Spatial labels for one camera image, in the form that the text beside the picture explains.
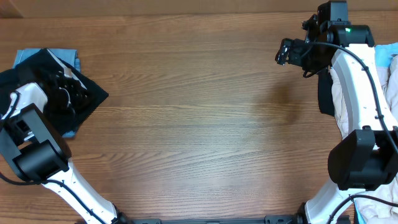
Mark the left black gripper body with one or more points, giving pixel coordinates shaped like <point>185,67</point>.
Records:
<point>69,99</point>

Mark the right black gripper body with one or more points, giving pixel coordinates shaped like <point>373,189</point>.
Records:
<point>311,58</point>

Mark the black shorts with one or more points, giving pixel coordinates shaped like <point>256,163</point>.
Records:
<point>29,71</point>

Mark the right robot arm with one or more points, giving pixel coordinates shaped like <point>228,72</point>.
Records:
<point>367,158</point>

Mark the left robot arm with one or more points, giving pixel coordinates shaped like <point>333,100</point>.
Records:
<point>39,106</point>

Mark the folded blue denim jeans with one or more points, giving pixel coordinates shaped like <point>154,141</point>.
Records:
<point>70,56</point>

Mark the black garment under pile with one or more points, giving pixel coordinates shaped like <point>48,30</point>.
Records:
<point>325,99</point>

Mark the light blue garment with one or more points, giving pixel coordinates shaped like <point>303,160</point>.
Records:
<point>384,54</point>

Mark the beige pink trousers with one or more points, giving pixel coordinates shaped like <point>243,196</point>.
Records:
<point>370,211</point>

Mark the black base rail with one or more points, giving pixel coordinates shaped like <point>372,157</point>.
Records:
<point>214,221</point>

